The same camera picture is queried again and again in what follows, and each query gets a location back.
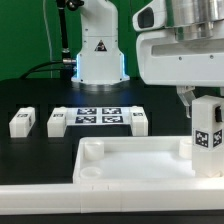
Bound fiducial marker sheet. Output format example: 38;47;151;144
67;107;131;126

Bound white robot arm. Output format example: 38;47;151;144
72;0;224;107

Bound black cable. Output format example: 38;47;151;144
19;58;77;80

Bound white desk top tray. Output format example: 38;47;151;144
73;136;224;188

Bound white L-shaped fence wall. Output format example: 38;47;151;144
0;179;224;215

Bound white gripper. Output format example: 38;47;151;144
136;24;224;118

